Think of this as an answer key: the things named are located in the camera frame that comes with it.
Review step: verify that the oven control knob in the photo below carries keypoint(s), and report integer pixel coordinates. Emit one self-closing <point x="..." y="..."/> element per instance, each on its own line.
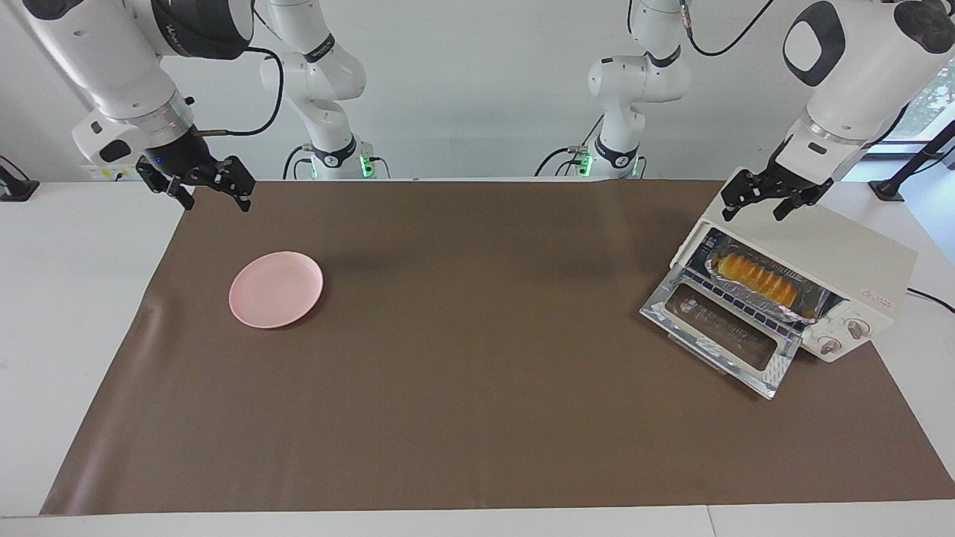
<point x="856" y="327"/>
<point x="830" y="345"/>

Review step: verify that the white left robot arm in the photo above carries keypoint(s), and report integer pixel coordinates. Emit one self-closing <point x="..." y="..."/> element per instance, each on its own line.
<point x="858" y="82"/>

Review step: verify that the pink round plate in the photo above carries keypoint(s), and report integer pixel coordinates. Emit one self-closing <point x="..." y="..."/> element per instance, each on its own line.
<point x="276" y="289"/>

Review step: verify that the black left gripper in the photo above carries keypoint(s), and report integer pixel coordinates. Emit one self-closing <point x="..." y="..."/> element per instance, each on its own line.
<point x="780" y="179"/>

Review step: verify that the white toaster oven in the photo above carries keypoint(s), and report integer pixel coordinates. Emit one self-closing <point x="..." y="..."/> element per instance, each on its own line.
<point x="835" y="250"/>

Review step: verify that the golden ridged bread loaf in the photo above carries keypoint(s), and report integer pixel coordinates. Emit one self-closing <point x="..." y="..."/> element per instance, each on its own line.
<point x="753" y="277"/>

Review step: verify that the brown table mat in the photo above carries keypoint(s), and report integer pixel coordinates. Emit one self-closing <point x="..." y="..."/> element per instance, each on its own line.
<point x="477" y="388"/>

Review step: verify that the oven glass door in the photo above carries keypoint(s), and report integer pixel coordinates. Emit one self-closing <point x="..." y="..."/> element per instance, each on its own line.
<point x="716" y="332"/>

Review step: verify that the aluminium foil tray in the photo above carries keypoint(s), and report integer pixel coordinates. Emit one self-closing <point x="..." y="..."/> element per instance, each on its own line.
<point x="809" y="306"/>

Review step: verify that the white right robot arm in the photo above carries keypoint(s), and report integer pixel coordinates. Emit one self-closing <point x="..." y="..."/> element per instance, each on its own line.
<point x="97" y="60"/>

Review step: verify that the white box yellow label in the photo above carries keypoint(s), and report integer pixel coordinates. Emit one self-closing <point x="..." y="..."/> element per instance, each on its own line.
<point x="104" y="173"/>

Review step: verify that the window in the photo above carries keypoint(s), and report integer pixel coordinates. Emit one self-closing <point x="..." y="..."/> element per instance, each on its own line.
<point x="929" y="108"/>

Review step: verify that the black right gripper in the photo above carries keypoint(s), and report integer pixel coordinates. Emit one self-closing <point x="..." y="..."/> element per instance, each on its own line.
<point x="179" y="156"/>

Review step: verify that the black camera stand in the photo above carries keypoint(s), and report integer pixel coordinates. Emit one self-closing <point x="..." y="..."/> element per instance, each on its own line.
<point x="914" y="160"/>
<point x="15" y="185"/>

